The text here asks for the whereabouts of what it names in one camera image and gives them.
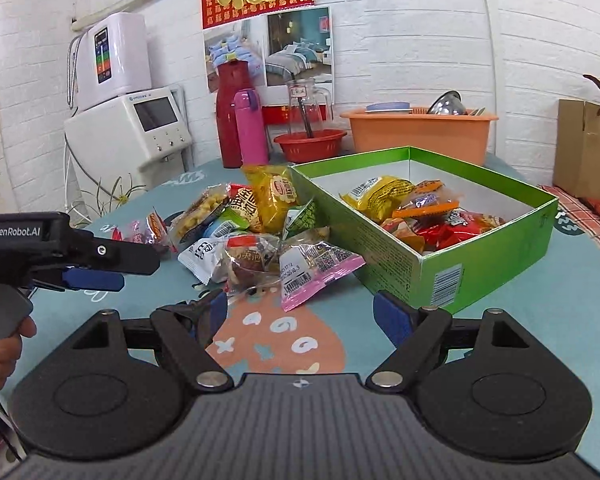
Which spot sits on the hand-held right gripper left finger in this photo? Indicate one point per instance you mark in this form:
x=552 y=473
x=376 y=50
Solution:
x=219 y=310

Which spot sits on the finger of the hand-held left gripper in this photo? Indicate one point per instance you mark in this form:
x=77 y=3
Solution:
x=95 y=281
x=125 y=258

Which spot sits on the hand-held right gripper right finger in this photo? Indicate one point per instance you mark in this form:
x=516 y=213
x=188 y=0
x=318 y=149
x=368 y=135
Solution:
x=391 y=317

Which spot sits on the green cardboard box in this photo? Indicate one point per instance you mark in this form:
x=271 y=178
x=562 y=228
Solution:
x=400 y=260

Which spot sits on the pink edged clear packet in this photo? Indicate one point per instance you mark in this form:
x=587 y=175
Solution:
x=315 y=265

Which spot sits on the clear packet of brown snacks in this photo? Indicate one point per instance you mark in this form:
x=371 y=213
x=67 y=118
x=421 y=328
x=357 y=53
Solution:
x=247 y=260

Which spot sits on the person's left hand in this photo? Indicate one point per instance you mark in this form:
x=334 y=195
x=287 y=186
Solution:
x=2 y=360

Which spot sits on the dark red snack packet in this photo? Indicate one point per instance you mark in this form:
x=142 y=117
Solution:
x=142 y=230

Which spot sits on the white snack packet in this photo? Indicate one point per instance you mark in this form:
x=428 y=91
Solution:
x=200 y=257

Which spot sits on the green grassy plant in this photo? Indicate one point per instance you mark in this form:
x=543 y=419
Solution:
x=112 y=192

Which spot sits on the blue green snack packet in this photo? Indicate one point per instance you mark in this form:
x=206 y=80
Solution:
x=225 y=227

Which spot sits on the orange green snack bag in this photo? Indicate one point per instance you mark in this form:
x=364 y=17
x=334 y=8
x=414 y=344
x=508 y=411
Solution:
x=404 y=232

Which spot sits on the red yellow biscuit packet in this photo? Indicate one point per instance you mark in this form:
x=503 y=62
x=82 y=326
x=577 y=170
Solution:
x=242 y=207

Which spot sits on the red checkered snack packet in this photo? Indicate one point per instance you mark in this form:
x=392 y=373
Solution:
x=460 y=225

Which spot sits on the white appliance with screen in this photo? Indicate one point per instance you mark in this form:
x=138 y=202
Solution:
x=110 y=140

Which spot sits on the orange label clear packet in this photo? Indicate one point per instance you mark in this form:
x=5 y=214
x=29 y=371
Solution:
x=425 y=200

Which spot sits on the green pea packet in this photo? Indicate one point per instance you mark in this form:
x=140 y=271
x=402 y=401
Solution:
x=300 y=217

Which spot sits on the large yellow snack bag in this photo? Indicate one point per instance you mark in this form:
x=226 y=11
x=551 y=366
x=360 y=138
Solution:
x=375 y=192

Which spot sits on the small yellow snack packet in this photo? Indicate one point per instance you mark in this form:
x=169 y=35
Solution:
x=272 y=192

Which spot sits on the red thermos jug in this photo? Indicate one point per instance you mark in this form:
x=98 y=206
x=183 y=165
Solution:
x=227 y=125

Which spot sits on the pink thermos bottle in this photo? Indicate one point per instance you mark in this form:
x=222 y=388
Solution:
x=250 y=130

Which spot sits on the red plastic basin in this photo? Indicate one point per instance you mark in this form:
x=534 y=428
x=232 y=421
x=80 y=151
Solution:
x=310 y=150

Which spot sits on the orange plastic basin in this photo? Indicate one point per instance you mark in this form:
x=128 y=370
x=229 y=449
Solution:
x=420 y=135

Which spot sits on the red box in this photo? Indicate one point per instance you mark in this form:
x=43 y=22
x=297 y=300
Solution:
x=275 y=115

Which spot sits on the white water purifier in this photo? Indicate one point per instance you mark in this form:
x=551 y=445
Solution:
x=125 y=55

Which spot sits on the dark stirring stick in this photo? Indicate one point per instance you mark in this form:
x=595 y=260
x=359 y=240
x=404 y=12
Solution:
x=306 y=120

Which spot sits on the blue plate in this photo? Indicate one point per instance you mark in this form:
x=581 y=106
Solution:
x=387 y=106

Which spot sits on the red checkered cloth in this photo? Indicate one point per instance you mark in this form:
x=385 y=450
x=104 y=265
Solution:
x=575 y=210

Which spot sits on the glass pitcher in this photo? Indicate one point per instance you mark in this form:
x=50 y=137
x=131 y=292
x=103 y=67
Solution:
x=319 y=110

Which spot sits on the steel bowl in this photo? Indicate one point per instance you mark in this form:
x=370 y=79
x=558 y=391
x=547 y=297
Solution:
x=447 y=102

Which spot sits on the brown cardboard box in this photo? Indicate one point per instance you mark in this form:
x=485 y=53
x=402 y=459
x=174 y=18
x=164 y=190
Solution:
x=580 y=160

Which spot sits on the bedding wall poster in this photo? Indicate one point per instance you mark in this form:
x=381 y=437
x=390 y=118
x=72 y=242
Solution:
x=295 y=45

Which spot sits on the white wall pipe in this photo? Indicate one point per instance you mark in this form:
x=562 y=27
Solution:
x=489 y=35

